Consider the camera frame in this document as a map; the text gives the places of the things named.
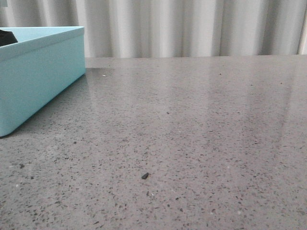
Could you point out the small black debris piece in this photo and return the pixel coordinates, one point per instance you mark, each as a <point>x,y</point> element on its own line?
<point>145,176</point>

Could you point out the grey pleated curtain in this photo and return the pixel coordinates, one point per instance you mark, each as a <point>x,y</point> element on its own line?
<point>172,28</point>

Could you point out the light blue storage box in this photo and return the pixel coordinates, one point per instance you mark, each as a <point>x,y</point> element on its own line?
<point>43,63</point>

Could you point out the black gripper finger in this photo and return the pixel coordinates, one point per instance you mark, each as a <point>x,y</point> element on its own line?
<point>7,38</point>

